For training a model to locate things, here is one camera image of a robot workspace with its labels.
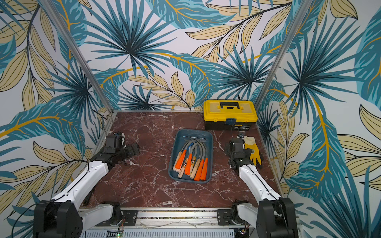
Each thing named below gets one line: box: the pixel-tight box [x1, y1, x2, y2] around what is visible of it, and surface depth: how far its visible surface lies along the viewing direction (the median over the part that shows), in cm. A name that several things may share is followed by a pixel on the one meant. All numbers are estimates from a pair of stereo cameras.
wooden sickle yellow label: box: [177, 142, 197, 179], surface depth 90 cm
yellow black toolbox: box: [202, 99, 258, 131], surface depth 100 cm
